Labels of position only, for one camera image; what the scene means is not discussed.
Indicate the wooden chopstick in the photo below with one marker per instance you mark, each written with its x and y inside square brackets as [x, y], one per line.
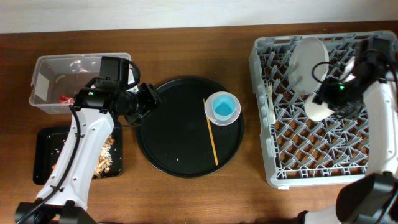
[212, 141]

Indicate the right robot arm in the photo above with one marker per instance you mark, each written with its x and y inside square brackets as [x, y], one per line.
[370, 81]

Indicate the black rectangular tray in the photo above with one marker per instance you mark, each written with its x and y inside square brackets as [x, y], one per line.
[51, 138]

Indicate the round black serving tray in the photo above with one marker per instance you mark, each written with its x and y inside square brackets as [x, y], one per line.
[175, 137]

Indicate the red snack wrapper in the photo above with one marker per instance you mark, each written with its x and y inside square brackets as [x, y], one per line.
[66, 99]

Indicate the pile of peanut shells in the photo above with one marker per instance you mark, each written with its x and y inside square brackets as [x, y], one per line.
[103, 164]

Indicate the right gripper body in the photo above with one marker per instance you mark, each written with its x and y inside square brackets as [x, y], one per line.
[341, 98]

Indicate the white plastic fork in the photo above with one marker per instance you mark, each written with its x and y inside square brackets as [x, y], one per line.
[269, 92]

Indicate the clear plastic bin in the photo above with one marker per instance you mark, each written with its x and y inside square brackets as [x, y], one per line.
[57, 75]

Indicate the grey plate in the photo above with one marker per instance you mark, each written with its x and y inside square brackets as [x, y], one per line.
[307, 53]

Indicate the blue plastic cup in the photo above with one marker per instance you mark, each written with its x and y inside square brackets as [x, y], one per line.
[223, 107]

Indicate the white paper cup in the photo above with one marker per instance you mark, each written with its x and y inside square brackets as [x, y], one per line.
[316, 112]

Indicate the grey dishwasher rack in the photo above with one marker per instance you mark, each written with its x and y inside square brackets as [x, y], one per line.
[296, 150]

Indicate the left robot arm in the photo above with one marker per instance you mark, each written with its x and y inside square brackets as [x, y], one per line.
[117, 91]

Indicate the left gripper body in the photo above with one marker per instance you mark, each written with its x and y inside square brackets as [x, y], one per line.
[148, 100]

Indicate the small white bowl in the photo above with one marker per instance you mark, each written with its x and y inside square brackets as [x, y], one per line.
[209, 111]

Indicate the pile of white rice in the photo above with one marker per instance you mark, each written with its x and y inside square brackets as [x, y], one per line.
[114, 154]

